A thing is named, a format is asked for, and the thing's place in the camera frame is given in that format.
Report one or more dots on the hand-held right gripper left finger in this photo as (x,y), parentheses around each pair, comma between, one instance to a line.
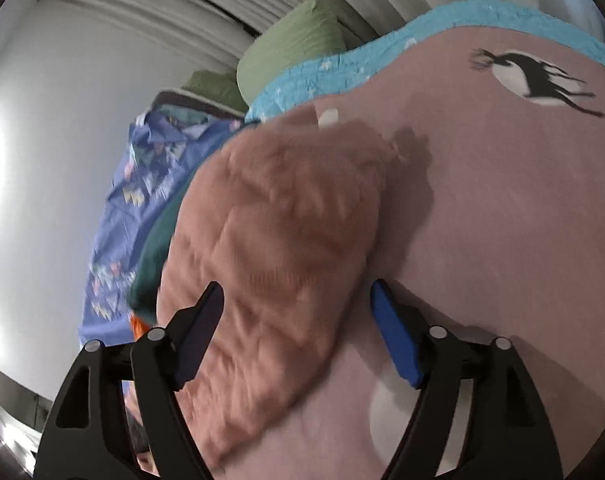
(195,345)

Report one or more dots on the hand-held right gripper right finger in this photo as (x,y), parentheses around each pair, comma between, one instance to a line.
(397,335)

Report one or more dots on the pink fleece garment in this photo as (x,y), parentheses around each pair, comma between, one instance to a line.
(282,240)

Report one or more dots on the orange puffer garment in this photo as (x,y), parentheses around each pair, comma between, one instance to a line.
(140,327)

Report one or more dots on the dark green garment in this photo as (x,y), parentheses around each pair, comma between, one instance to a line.
(155,260)

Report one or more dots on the blue tree print bedsheet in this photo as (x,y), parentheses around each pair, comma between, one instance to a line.
(127,220)

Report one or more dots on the pink dotted deer print blanket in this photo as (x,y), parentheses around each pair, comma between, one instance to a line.
(507,210)

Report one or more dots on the small green pillow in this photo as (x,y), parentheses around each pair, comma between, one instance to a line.
(212,87)

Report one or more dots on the light blue quilt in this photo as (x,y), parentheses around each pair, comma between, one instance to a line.
(312,75)

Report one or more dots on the large green pillow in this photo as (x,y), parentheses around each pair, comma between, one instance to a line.
(287,45)

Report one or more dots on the white pleated curtain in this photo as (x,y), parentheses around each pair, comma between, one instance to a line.
(182,5)

